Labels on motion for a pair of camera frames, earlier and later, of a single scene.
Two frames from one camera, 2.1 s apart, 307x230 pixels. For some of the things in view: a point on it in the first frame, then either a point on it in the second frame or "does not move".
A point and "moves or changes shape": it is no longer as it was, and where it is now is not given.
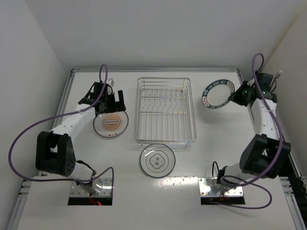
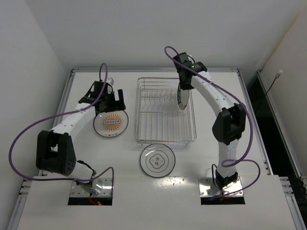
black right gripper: [239, 95] to [183, 80]
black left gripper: [114, 105] does not move
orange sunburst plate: [110, 124] does not move
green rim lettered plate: [204, 94] moves or changes shape
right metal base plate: [205, 185] does not move
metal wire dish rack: [164, 115] does not move
